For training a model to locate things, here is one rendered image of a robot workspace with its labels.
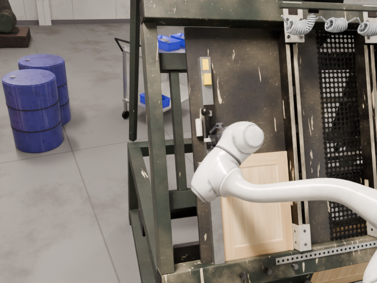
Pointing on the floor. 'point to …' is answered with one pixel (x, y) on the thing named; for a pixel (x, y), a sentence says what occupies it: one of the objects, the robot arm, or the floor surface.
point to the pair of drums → (37, 102)
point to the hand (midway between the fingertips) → (210, 140)
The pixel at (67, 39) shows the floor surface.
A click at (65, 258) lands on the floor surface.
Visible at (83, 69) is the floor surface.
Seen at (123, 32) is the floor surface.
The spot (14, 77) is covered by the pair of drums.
